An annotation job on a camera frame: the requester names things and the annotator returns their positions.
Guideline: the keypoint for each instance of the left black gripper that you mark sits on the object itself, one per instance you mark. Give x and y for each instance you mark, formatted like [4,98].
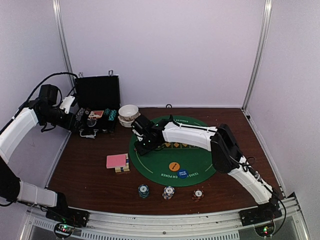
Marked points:
[67,125]

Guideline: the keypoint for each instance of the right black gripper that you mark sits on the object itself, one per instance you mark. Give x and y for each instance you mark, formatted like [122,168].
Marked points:
[143,150]

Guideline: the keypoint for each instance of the orange round blind button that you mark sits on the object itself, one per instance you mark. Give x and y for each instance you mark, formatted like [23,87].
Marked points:
[174,166]

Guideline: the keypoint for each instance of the blue small blind button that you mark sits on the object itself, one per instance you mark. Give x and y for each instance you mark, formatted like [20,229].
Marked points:
[182,173]

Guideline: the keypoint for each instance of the blue white poker chip stack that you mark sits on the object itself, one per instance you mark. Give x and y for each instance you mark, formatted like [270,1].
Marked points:
[168,192]

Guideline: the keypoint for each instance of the brown poker chip stack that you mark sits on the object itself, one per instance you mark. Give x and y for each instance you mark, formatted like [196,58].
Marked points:
[197,195]

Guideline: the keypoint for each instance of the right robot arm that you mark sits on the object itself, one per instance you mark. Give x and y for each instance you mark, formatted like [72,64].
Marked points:
[225,153]

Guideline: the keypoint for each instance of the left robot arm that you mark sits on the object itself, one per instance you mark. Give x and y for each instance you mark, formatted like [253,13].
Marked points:
[12,188]

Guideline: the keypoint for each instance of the white scalloped ceramic dish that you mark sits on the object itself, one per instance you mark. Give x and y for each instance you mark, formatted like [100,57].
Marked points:
[127,123]

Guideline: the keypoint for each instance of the white ceramic bowl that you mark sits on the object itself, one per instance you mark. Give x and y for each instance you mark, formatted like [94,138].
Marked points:
[128,112]

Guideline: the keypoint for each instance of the blue cream chip row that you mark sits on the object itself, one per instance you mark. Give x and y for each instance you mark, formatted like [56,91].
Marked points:
[79,115]

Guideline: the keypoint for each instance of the green round poker mat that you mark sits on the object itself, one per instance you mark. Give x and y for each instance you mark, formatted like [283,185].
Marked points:
[155,165]

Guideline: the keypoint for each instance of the gold striped card box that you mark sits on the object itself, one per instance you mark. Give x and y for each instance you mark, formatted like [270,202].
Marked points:
[125,168]

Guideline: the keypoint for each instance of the red playing card deck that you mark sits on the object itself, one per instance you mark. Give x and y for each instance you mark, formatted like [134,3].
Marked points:
[116,161]

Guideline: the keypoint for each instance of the teal chip row in case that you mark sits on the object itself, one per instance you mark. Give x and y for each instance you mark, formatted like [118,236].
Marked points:
[112,115]

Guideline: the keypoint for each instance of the clear round dealer button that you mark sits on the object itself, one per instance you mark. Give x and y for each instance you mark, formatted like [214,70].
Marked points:
[91,122]

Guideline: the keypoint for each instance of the card deck in case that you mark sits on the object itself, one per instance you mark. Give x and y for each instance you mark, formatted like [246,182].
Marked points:
[96,114]

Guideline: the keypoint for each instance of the black poker chip case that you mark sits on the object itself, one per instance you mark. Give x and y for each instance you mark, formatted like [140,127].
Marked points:
[97,93]

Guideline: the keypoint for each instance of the teal poker chip stack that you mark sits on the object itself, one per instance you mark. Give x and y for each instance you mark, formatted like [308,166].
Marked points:
[143,191]

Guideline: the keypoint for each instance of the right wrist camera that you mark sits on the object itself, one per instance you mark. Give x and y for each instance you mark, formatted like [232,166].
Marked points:
[141,127]

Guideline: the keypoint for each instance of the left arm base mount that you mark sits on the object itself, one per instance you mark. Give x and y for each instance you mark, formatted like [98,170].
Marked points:
[72,217]

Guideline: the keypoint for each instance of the left aluminium frame post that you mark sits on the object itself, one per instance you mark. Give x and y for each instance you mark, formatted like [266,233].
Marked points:
[56,4]

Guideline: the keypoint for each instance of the aluminium frame post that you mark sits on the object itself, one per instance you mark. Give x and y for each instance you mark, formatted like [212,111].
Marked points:
[264,30]
[56,4]

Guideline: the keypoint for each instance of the front aluminium rail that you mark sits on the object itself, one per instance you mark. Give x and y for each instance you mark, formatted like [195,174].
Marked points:
[224,225]

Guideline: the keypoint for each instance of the right aluminium frame post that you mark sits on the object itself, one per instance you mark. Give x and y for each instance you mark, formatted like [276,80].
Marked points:
[264,30]

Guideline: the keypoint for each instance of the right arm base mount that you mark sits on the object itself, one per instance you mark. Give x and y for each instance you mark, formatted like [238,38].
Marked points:
[258,215]

